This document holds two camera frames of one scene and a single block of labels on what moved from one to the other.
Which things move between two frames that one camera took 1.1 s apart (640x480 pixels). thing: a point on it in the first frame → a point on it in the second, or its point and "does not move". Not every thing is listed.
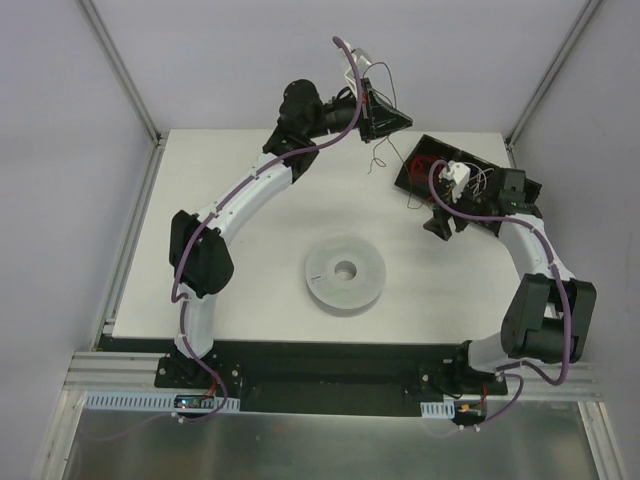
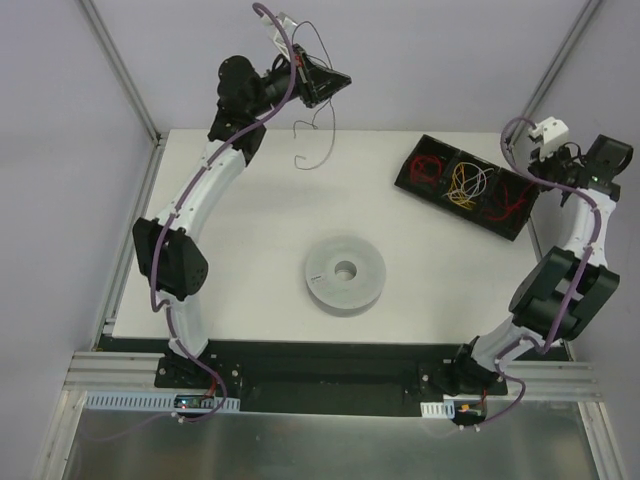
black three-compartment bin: (440, 173) does not move
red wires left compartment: (420, 168) does not move
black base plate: (329, 378) does not move
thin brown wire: (395, 149) → (319, 109)
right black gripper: (455, 209) → (564, 187)
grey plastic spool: (343, 276) does not move
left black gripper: (370, 110) → (305, 83)
